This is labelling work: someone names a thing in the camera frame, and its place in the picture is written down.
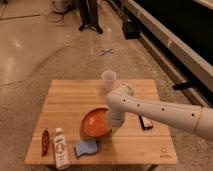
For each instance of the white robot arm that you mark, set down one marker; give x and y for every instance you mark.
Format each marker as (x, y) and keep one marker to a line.
(190, 118)

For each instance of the red chili pepper toy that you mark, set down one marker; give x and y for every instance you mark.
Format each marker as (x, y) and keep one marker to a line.
(45, 142)

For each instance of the orange ceramic bowl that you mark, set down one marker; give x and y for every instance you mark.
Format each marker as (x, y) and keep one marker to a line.
(94, 123)

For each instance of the white plastic bottle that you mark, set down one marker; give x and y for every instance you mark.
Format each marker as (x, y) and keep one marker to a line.
(60, 150)

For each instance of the translucent plastic cup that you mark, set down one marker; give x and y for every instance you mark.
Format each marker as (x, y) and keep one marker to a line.
(109, 77)

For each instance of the black red rectangular box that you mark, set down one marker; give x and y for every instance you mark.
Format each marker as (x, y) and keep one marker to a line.
(146, 123)

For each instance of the wooden table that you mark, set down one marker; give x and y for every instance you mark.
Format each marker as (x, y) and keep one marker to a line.
(68, 101)

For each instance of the blue sponge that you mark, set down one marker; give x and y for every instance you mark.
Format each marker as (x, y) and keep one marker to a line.
(85, 147)

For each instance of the black box on floor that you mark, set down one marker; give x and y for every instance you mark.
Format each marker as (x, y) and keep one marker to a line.
(130, 31)

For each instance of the person's legs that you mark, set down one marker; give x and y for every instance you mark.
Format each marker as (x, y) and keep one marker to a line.
(89, 14)

